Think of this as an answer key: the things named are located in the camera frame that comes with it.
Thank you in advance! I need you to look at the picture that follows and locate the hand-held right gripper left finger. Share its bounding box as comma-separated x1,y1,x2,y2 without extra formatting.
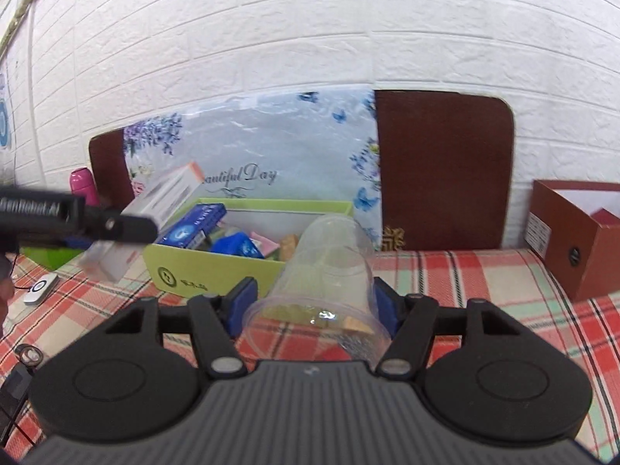
104,276,257,377

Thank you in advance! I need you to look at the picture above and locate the wall poster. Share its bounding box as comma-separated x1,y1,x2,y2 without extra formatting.
0,75,13,148

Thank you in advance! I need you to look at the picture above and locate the brown cardboard box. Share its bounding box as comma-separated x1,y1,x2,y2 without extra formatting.
523,179,620,302

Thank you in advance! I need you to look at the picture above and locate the large green cardboard box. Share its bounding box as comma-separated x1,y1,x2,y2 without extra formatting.
143,197,353,301

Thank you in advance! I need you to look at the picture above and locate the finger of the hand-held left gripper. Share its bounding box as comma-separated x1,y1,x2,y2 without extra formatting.
84,206,158,246

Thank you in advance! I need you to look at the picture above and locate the plaid cloth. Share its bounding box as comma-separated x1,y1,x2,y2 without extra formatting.
0,247,620,461

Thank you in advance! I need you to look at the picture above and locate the small green cardboard box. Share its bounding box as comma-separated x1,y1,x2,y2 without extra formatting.
22,246,90,270

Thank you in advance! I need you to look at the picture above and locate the blue medicine box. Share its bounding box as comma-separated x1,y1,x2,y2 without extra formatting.
155,202,227,249

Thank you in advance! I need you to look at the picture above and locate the small pink packet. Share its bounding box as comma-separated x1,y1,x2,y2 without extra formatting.
249,232,279,253

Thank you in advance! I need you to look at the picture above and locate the blue plastic box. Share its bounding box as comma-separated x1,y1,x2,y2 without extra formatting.
210,232,265,260

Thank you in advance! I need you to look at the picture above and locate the white flat device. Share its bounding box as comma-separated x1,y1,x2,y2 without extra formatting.
23,274,60,307

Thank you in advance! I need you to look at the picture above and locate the white medicine box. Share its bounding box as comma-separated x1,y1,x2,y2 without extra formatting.
77,162,203,282

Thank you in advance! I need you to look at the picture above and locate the floral plastic bag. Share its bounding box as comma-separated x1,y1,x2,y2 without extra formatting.
123,84,383,253

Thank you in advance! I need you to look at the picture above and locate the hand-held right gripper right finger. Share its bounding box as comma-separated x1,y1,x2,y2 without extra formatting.
372,276,521,377

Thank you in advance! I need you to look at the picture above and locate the clear plastic cup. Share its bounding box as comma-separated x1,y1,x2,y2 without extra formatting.
242,213,392,366

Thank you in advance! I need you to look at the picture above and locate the pink thermos bottle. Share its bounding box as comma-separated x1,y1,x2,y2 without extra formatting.
69,168,100,207

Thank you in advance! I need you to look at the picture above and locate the black tape roll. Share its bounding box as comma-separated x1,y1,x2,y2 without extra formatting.
14,344,42,366

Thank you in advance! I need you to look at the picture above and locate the black flat device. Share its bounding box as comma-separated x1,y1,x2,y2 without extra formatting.
0,363,32,412

